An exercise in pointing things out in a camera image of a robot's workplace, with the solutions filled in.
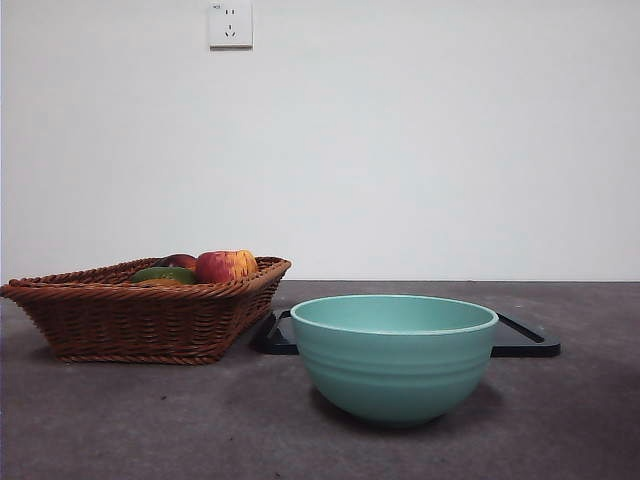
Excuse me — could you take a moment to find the white wall socket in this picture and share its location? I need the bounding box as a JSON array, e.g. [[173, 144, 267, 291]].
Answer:
[[208, 1, 254, 50]]

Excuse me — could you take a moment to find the red yellow apple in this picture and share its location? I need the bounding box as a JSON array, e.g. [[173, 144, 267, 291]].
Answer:
[[194, 249, 260, 284]]

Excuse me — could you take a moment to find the dark purple plum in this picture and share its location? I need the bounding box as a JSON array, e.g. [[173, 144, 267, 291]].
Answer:
[[154, 253, 197, 271]]

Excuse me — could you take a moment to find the brown wicker basket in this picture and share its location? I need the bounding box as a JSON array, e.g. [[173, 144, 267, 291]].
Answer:
[[0, 255, 292, 365]]

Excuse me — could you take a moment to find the green avocado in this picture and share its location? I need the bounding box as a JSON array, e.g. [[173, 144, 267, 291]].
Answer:
[[130, 265, 197, 285]]

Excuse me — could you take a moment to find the teal ribbed bowl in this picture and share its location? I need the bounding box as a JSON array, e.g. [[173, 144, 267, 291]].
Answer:
[[289, 293, 500, 427]]

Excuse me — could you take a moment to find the dark rectangular tray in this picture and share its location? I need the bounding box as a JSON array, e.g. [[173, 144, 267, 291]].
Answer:
[[259, 308, 561, 357]]

